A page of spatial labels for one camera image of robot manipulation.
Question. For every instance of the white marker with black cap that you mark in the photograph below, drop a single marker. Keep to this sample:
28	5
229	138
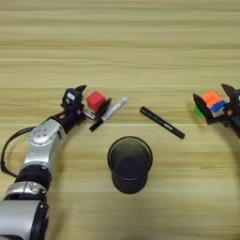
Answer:
115	108

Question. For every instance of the black mesh cup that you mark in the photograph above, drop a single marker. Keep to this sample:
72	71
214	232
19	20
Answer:
129	165

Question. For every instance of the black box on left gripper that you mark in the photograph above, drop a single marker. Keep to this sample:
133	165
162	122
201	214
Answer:
71	98

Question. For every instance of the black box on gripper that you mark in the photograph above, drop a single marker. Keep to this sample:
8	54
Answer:
71	98
236	101

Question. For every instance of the red cube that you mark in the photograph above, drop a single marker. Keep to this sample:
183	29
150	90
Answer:
95	100

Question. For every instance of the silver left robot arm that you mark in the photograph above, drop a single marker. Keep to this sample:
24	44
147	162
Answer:
43	146

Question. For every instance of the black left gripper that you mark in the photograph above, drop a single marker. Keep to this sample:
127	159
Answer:
70	120

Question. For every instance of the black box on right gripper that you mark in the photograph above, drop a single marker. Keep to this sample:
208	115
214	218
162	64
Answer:
236	101

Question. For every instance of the multicoloured puzzle cube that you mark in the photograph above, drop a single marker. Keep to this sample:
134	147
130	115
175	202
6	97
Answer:
212	98

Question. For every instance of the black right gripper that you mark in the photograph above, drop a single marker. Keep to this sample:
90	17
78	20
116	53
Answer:
232	120

